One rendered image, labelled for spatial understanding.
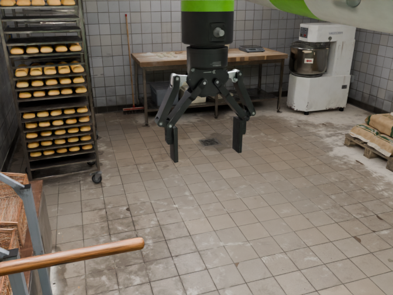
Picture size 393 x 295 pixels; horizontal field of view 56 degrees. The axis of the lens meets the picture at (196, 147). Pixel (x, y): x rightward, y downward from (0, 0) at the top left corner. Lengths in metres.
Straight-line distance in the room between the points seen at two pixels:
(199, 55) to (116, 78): 5.26
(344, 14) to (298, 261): 2.59
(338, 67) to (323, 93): 0.44
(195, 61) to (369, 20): 0.42
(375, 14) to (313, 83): 5.57
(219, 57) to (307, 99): 5.23
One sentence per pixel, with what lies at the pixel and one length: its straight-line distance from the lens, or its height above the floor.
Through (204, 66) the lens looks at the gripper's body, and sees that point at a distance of 0.66.
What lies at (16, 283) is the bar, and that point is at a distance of 1.48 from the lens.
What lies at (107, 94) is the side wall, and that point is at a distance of 5.94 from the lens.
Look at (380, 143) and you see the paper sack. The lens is 4.48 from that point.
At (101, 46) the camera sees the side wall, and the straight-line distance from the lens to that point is 5.81.
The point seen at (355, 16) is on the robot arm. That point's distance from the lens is 0.30.
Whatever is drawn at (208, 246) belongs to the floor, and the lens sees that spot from 2.87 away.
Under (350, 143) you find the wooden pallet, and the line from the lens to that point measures 4.87.
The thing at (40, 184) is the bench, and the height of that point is 0.58.
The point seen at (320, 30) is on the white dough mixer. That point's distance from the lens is 5.79.
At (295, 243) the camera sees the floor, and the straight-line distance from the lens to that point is 2.98.
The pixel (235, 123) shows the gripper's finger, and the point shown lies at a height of 1.52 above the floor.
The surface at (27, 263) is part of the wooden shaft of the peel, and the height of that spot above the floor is 1.20.
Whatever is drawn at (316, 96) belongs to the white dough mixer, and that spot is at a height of 0.28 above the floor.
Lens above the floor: 1.76
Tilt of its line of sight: 23 degrees down
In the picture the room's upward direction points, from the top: straight up
